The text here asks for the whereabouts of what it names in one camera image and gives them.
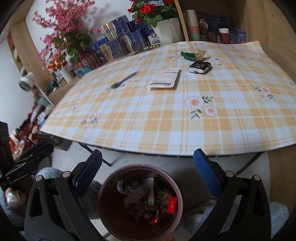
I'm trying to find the red and white cup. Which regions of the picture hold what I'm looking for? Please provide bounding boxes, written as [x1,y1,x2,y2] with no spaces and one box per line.
[218,28,230,44]

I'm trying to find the red cigarette box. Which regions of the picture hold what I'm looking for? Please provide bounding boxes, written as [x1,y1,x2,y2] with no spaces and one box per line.
[167,196,178,213]

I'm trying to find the white plastic fork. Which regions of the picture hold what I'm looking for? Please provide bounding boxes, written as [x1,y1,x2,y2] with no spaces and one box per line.
[147,177,154,207]

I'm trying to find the blue gold gift box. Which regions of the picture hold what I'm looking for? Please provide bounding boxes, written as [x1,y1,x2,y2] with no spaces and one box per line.
[120,30,147,53]
[98,39,128,62]
[102,15,132,41]

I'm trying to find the red rose bouquet white vase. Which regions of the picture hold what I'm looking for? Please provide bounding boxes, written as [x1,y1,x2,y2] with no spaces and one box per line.
[127,0,182,46]

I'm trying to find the stack of paper cups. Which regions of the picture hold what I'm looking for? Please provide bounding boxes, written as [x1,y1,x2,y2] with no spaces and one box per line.
[186,9,200,41]

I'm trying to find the green gold candy wrapper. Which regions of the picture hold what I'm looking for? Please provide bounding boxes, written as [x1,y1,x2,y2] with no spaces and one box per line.
[181,49,206,62]

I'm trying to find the black plastic spoon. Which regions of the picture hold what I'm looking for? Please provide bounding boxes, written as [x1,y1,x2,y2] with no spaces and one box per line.
[110,72,137,89]

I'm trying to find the black white snack wrapper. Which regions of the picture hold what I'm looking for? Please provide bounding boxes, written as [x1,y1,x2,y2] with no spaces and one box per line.
[188,60,211,74]

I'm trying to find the orange plaid floral tablecloth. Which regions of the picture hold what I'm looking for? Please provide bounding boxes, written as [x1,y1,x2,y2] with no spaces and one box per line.
[42,41,295,156]

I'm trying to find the pink blossom flower arrangement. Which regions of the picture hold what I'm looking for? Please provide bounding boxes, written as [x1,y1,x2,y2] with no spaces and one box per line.
[33,1,100,72]

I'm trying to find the wooden shelf unit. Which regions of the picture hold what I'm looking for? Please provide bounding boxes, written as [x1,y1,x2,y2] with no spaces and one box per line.
[179,1,295,47]

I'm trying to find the brown round trash bin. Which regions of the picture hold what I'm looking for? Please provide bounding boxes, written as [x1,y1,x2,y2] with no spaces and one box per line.
[97,164,183,240]

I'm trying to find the person's left hand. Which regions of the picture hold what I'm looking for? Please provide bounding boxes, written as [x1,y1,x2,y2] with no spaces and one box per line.
[5,188,27,208]

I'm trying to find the white printed paper packet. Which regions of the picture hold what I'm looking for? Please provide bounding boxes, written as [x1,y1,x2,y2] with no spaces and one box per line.
[147,67,180,89]

